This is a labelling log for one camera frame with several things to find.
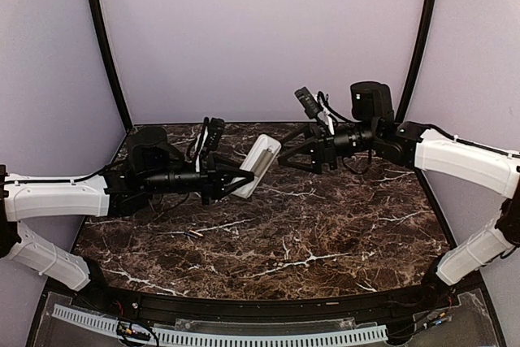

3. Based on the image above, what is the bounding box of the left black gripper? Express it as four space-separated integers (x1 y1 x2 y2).
142 153 254 206

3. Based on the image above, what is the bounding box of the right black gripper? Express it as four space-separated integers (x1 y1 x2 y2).
276 120 379 175

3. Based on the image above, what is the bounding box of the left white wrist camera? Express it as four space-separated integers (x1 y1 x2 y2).
194 117 225 171

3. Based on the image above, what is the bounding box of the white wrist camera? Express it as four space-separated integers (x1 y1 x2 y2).
294 87 337 135
194 117 225 171

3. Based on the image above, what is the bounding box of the grey battery cover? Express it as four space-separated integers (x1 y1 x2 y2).
251 149 274 177

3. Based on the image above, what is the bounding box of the white remote control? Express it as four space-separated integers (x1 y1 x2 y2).
233 134 281 199

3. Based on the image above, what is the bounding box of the black front frame rail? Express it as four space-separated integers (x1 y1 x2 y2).
44 269 488 323

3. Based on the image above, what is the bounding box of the left black frame post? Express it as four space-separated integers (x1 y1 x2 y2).
88 0 133 132

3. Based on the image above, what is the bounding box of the white slotted cable duct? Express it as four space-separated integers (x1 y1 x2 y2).
52 304 388 347

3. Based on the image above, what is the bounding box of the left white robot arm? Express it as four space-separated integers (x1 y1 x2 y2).
1 127 254 311

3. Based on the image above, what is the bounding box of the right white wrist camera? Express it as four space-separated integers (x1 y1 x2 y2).
294 87 337 135

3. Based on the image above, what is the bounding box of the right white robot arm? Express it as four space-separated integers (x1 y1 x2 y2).
278 81 519 310

